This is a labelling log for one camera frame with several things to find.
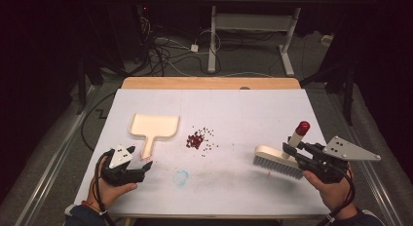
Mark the person's right hand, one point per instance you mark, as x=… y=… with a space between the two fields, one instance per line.
x=334 y=195

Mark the black metal stand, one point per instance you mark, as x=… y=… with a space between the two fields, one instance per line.
x=347 y=89
x=81 y=86

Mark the person's left hand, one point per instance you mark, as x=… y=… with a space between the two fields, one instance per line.
x=108 y=193

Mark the pile of red beans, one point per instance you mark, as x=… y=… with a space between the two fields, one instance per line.
x=195 y=141

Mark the wooden table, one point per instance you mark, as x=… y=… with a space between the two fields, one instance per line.
x=211 y=83

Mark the white power adapter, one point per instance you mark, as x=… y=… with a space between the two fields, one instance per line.
x=194 y=48

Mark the white metal desk frame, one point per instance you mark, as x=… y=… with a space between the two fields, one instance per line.
x=253 y=22

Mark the green mung beans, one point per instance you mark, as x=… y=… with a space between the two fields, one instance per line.
x=209 y=132

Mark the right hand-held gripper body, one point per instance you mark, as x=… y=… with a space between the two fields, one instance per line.
x=344 y=149

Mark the cream plastic dustpan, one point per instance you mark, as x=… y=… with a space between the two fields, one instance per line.
x=152 y=125

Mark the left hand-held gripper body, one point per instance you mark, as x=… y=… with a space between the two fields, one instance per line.
x=120 y=158

